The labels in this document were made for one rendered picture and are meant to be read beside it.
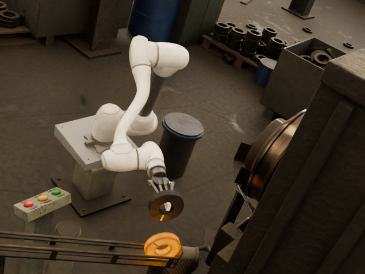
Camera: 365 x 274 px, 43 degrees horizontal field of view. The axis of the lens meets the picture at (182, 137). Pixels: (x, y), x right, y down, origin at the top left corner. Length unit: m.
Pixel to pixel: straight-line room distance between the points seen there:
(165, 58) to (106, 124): 0.62
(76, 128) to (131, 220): 0.70
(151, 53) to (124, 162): 0.59
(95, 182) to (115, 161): 0.90
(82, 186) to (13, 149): 0.64
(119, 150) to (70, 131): 0.89
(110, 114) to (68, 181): 0.68
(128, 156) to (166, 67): 0.56
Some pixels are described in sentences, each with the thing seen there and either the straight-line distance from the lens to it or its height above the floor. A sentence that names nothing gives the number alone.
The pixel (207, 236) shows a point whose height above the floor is 0.01.
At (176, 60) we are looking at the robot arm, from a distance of 2.43.
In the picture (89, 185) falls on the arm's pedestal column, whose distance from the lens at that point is 3.02.
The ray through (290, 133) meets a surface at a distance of 1.89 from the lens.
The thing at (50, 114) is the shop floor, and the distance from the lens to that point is 3.88.
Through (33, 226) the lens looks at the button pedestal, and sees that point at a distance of 2.30.
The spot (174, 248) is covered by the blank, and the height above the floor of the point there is 0.71.
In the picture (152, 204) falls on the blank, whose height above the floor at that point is 0.86.
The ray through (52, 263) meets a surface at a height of 0.32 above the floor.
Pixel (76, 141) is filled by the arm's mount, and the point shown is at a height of 0.42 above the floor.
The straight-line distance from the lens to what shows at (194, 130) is 3.33.
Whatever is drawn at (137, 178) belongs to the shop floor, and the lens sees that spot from 3.41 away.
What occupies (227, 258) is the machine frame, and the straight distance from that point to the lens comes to 1.85.
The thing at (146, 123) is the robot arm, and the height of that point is 0.66.
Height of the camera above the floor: 2.15
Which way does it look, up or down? 32 degrees down
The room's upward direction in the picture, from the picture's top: 19 degrees clockwise
